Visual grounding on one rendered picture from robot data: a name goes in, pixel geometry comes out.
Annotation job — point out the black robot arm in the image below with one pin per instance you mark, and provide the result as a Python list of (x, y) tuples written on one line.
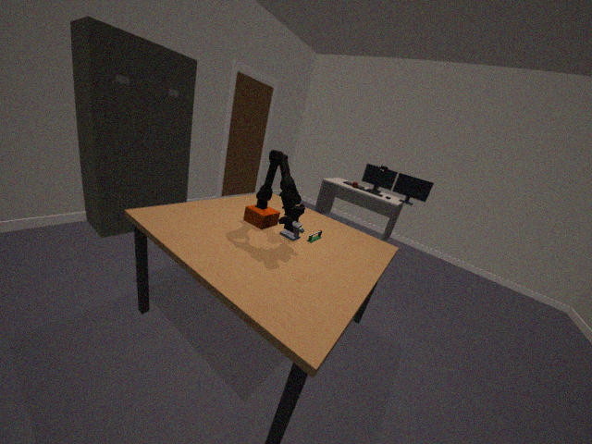
[(289, 194)]

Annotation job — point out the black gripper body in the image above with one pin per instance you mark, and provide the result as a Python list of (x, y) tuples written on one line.
[(287, 216)]

